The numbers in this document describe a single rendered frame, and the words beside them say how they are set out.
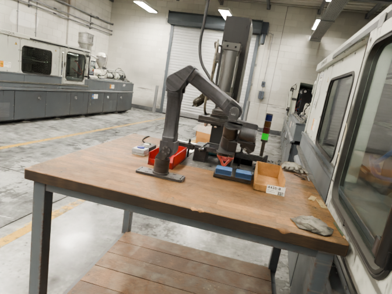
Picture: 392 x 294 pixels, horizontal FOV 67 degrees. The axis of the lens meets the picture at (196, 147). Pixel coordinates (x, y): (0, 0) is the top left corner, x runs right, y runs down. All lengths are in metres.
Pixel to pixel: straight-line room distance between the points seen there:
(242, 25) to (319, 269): 1.15
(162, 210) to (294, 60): 10.00
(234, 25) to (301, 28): 9.36
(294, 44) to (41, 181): 10.15
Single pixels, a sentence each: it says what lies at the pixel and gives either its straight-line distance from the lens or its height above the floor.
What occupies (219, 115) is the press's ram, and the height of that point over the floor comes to 1.16.
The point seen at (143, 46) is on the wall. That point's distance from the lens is 11.95.
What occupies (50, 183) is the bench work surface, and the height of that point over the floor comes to 0.87.
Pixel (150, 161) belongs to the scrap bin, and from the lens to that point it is 1.37.
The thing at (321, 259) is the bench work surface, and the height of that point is 0.82.
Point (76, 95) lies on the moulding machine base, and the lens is 7.93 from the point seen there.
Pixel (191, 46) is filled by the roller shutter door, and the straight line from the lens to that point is 11.24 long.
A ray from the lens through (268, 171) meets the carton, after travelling 1.51.
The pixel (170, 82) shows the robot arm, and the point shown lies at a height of 1.28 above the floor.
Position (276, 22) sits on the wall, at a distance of 10.99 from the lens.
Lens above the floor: 1.29
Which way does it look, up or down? 12 degrees down
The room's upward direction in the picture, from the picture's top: 9 degrees clockwise
